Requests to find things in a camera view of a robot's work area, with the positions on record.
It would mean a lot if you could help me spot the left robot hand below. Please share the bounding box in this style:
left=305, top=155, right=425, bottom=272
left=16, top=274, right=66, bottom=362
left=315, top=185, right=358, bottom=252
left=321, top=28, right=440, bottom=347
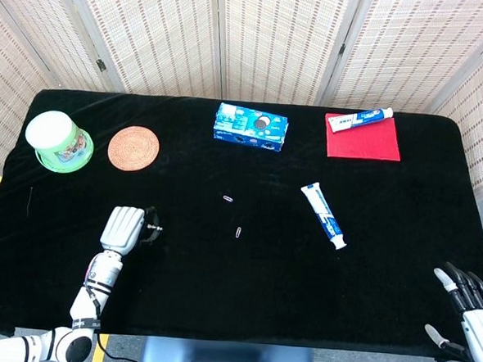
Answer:
left=98, top=203, right=167, bottom=256

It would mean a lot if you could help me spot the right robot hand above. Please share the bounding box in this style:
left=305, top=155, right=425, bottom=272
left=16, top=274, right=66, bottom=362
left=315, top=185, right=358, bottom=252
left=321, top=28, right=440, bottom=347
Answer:
left=422, top=260, right=483, bottom=362

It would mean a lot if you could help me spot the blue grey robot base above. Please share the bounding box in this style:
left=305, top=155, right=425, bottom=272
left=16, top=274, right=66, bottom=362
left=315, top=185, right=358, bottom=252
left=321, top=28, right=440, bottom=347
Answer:
left=138, top=337, right=314, bottom=362

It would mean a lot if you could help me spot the round woven coaster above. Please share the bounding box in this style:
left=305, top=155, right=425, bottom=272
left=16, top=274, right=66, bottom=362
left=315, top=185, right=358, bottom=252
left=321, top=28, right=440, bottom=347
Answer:
left=106, top=124, right=162, bottom=173

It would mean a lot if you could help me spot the green tub with white lid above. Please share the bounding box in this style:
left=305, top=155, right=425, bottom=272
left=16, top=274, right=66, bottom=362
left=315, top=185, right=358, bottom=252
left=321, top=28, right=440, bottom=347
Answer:
left=22, top=108, right=97, bottom=176

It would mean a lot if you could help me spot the black velvet tablecloth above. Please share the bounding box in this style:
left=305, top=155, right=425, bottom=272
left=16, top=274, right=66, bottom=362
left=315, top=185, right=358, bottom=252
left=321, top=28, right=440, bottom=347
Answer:
left=0, top=85, right=483, bottom=362

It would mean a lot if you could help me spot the blue cookie box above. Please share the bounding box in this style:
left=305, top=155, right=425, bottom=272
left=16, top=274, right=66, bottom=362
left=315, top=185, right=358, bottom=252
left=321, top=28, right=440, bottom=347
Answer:
left=211, top=102, right=291, bottom=155

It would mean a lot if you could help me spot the white blue toothpaste tube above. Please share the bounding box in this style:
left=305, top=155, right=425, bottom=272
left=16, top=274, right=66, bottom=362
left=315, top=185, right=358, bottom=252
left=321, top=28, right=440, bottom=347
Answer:
left=296, top=180, right=352, bottom=251

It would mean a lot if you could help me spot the red square cloth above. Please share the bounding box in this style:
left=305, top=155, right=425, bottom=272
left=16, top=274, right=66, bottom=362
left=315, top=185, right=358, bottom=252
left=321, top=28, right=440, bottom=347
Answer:
left=322, top=111, right=404, bottom=163

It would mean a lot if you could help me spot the toothpaste tube with barcode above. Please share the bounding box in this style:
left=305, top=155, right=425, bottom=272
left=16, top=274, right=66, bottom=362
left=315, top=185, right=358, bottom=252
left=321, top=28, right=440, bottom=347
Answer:
left=327, top=103, right=395, bottom=137

